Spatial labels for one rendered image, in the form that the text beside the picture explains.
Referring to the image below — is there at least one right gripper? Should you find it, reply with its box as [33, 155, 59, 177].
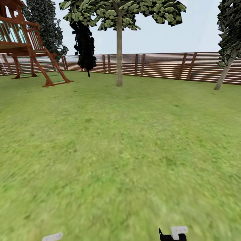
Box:
[159, 229, 186, 241]

